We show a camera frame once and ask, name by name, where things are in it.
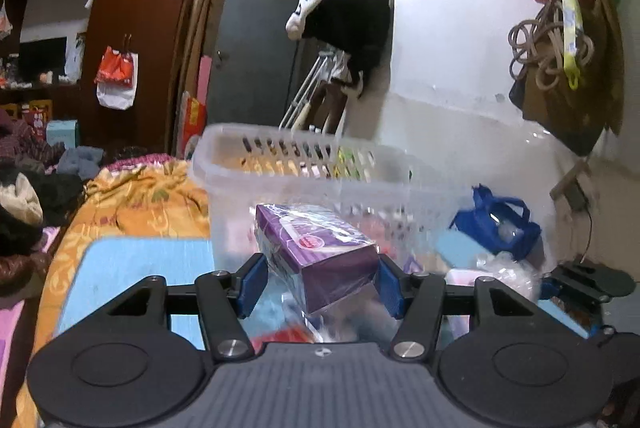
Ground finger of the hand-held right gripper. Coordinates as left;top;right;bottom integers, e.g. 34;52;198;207
540;260;633;304
586;324;640;361

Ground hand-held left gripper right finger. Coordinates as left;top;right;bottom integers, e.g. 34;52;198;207
375;254;588;361

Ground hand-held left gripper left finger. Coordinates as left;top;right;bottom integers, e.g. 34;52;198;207
57;253;269;363

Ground purple box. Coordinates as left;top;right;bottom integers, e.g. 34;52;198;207
254;203;381;315

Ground white plastic basket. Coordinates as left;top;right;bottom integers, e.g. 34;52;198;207
189;123;463;279

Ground flat red packet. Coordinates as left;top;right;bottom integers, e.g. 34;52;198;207
252;325;321;355

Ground white wrapped packet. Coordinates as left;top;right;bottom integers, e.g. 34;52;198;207
475;250;545;305

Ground blue tote bag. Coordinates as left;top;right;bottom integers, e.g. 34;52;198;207
448;184;543;261

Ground red paper bag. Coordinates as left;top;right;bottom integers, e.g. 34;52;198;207
180;90;207;154

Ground metal crutches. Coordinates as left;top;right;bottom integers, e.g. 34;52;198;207
277;49;351;134

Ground wooden boards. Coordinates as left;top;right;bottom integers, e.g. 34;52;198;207
167;0;212;159

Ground grey door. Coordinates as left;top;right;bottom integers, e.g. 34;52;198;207
202;0;321;159

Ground pile of clothes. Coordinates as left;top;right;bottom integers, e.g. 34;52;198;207
0;108;107;299

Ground light blue box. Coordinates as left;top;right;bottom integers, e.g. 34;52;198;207
46;119;81;148

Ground orange and white plastic bag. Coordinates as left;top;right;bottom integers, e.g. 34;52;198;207
95;45;139;110

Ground white and black jacket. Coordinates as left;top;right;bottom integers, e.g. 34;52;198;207
285;0;396;99

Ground yellow crate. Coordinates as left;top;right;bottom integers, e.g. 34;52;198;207
20;99;55;129

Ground black television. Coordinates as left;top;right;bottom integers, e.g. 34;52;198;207
17;36;68;84

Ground wall power adapter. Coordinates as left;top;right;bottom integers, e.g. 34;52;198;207
550;158;603;215

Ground hanging bags and rope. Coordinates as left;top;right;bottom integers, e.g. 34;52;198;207
510;0;626;157

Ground beige rope coil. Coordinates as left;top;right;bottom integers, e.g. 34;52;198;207
507;3;596;92

